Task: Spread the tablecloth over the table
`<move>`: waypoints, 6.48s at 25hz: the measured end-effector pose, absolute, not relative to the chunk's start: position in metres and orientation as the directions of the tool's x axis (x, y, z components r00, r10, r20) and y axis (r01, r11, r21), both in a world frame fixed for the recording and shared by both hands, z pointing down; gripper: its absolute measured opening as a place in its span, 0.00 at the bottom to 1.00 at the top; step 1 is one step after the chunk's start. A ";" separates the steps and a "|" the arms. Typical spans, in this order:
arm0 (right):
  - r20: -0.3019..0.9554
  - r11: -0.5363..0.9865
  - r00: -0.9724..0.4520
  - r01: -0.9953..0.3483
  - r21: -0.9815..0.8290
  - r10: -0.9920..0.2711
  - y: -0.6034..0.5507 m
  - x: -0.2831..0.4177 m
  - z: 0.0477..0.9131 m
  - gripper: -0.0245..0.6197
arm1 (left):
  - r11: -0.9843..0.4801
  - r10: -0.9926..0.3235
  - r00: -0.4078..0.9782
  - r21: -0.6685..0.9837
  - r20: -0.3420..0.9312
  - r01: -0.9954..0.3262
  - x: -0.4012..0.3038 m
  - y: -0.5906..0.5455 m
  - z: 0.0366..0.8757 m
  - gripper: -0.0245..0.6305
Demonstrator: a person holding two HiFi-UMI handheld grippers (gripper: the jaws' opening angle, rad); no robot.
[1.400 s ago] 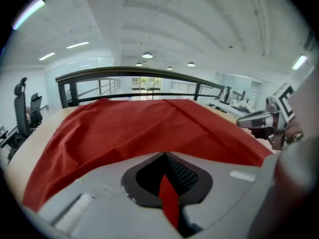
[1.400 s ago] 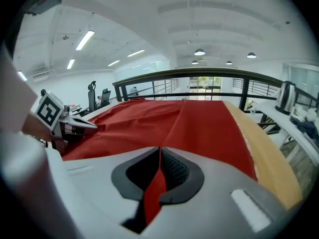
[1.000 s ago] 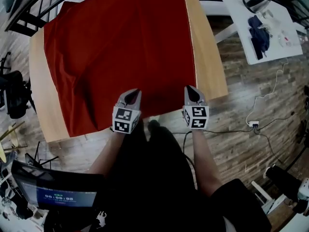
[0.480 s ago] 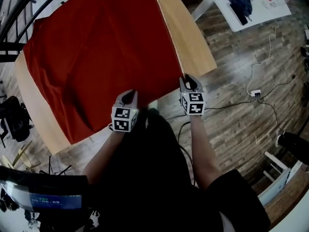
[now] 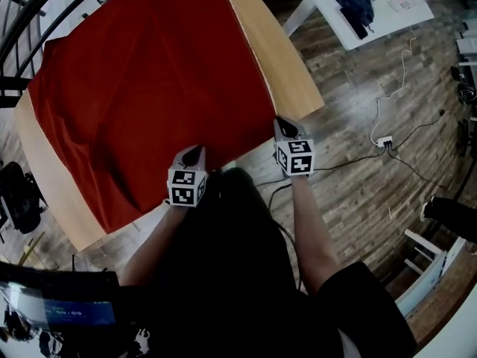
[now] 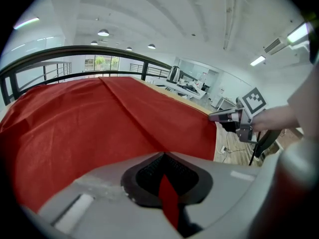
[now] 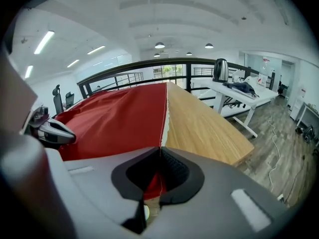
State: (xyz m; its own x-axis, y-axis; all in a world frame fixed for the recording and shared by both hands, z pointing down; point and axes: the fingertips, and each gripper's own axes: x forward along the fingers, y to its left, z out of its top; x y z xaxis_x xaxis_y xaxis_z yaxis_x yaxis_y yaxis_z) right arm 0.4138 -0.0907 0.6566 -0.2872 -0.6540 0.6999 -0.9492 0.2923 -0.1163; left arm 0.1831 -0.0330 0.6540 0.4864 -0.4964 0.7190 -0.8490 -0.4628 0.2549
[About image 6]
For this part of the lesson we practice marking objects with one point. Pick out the white air conditioner unit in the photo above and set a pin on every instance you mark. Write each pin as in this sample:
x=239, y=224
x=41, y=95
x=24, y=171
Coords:
x=274, y=46

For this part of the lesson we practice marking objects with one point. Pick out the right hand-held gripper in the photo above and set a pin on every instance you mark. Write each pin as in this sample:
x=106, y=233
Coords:
x=254, y=102

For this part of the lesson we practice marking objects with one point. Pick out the white table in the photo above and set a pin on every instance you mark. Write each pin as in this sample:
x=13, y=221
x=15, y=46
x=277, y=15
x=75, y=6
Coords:
x=189, y=93

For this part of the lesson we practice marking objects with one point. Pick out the white power strip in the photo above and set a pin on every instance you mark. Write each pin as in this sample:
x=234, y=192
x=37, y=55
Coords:
x=223, y=149

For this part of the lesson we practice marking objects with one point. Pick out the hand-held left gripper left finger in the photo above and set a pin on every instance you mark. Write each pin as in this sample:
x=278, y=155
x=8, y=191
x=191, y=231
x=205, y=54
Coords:
x=104, y=208

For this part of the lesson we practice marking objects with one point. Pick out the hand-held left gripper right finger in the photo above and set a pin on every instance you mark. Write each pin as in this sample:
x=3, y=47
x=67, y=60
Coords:
x=224, y=183

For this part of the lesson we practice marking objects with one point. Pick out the person's right forearm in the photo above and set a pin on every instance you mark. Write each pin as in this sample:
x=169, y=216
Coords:
x=274, y=118

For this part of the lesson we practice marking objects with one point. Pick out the silver electric kettle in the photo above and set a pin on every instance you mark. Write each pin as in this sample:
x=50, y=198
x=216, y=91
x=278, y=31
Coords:
x=173, y=75

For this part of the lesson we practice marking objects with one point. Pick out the red cloth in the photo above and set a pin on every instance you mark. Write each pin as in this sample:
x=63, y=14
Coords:
x=87, y=123

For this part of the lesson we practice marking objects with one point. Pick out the black balcony railing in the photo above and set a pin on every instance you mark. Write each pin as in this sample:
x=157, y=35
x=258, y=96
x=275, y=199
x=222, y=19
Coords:
x=154, y=70

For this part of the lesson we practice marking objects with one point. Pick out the ceiling strip light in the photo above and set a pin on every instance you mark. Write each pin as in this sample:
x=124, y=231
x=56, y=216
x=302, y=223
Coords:
x=297, y=32
x=258, y=60
x=26, y=23

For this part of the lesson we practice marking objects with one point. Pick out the black metal railing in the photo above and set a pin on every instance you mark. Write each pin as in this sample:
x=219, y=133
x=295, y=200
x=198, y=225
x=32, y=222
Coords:
x=74, y=49

